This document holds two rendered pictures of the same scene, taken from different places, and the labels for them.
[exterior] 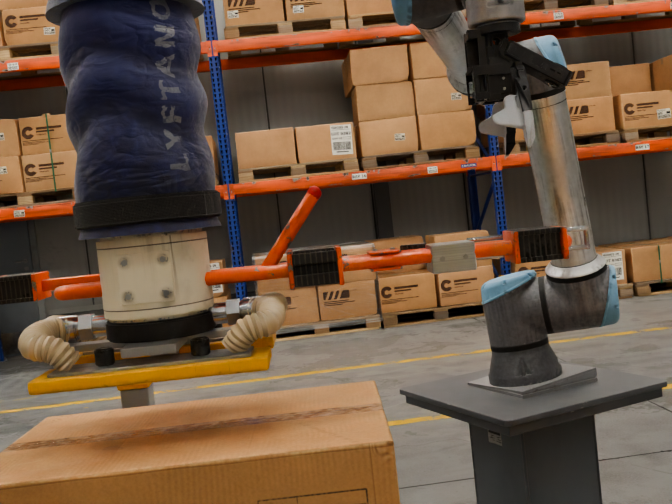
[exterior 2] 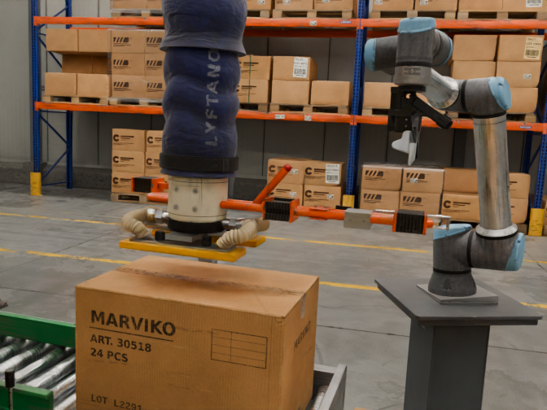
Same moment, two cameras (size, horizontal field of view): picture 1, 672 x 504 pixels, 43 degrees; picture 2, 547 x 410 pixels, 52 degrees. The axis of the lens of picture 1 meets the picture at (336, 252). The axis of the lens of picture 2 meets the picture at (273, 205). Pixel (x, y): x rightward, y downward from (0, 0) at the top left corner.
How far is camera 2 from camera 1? 0.44 m
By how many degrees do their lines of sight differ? 18
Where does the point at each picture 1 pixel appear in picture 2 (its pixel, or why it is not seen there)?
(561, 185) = (491, 176)
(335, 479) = (251, 328)
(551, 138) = (488, 145)
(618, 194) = not seen: outside the picture
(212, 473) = (192, 309)
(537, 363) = (457, 284)
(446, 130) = (514, 100)
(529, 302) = (459, 245)
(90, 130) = (169, 116)
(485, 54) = (399, 102)
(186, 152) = (216, 135)
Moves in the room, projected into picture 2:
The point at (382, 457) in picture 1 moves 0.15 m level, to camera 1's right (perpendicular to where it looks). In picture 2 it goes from (277, 324) to (338, 333)
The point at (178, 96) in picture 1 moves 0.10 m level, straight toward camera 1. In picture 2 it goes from (216, 104) to (207, 102)
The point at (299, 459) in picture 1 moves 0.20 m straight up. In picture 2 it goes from (235, 313) to (238, 235)
